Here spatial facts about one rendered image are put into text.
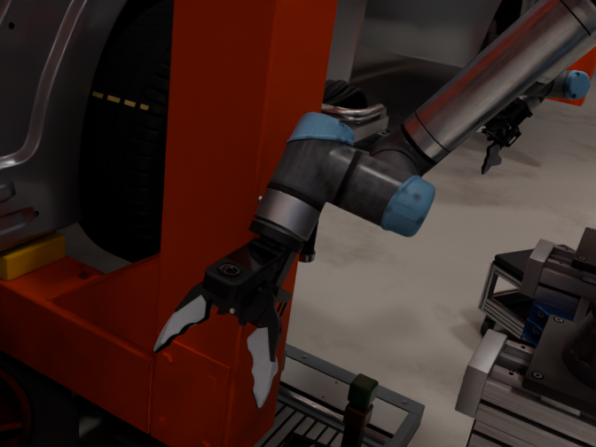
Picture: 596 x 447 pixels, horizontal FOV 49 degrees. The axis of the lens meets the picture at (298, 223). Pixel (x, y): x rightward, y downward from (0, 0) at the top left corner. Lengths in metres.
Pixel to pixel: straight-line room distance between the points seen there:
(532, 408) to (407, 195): 0.43
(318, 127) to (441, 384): 1.68
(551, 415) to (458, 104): 0.49
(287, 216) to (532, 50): 0.36
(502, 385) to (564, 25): 0.54
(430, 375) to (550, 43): 1.69
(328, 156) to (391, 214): 0.10
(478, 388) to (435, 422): 1.13
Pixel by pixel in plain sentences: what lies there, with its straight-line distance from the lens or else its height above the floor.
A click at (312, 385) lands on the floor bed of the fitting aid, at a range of 2.10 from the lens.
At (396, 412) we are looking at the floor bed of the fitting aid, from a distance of 2.07.
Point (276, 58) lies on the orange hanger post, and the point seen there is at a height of 1.20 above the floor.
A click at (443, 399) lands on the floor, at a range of 2.31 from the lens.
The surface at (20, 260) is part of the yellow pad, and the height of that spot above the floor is 0.72.
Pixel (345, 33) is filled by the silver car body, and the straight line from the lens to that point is 2.24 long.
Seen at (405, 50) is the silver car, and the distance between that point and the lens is 3.98.
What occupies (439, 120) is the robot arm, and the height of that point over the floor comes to 1.15.
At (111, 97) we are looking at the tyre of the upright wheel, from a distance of 1.37.
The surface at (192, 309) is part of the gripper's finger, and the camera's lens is 0.81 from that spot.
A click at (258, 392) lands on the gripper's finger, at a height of 0.86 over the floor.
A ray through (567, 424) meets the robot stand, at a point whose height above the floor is 0.74.
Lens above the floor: 1.35
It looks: 24 degrees down
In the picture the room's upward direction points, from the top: 8 degrees clockwise
